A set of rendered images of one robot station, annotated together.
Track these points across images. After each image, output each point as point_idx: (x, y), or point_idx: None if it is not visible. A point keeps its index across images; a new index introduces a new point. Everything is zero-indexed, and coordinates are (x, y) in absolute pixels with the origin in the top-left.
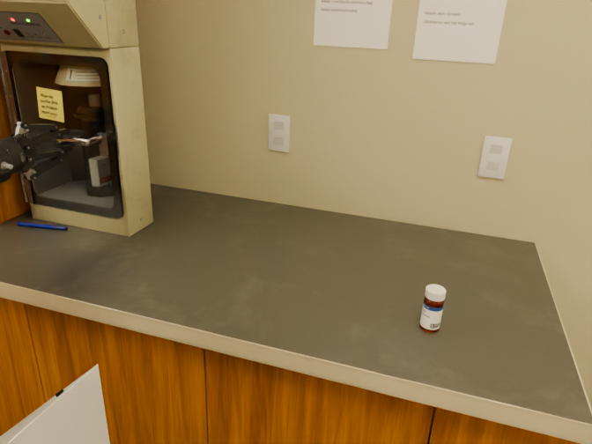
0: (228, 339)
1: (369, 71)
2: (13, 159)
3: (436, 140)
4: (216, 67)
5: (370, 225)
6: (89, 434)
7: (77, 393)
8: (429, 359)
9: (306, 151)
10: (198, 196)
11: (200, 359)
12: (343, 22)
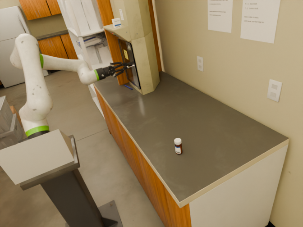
0: (129, 133)
1: (226, 42)
2: (106, 73)
3: (250, 77)
4: (183, 36)
5: (219, 108)
6: (58, 140)
7: (53, 132)
8: (164, 161)
9: (208, 72)
10: (177, 83)
11: None
12: (216, 20)
